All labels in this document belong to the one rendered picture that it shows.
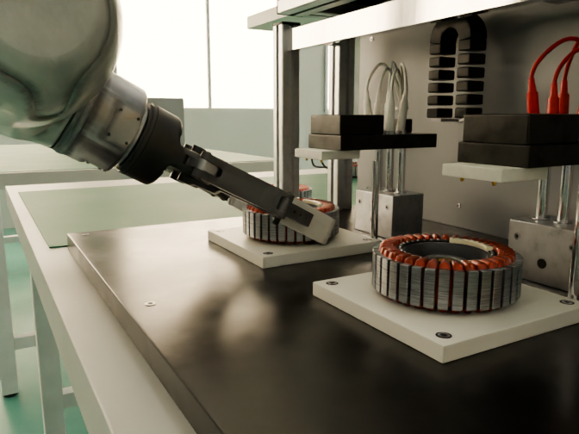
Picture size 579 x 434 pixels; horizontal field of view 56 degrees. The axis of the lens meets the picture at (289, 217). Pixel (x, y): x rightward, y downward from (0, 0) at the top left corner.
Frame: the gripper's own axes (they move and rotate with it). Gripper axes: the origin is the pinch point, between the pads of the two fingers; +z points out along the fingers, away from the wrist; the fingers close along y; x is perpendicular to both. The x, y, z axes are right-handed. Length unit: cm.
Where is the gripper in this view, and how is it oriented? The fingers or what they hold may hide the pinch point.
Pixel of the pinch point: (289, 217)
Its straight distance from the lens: 63.1
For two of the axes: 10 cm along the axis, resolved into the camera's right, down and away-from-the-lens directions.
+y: 4.9, 1.6, -8.5
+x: 4.2, -9.1, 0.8
